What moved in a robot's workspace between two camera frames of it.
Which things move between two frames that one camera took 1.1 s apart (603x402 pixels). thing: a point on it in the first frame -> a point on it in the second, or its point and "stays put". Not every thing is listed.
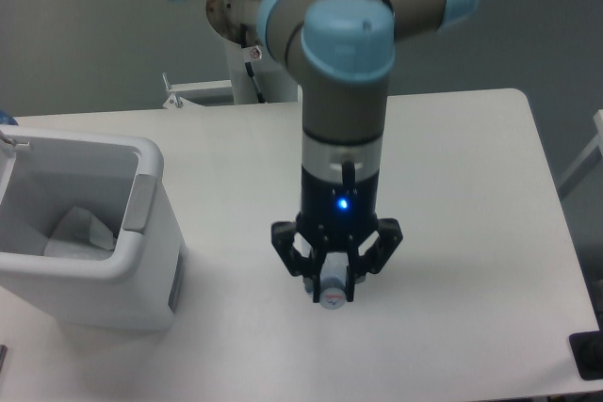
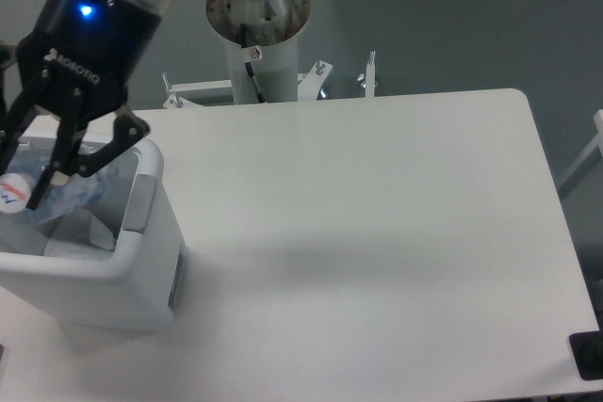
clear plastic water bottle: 334,279 -> 17,194
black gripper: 337,216 -> 85,48
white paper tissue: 80,235 stays put
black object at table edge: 586,350 stays put
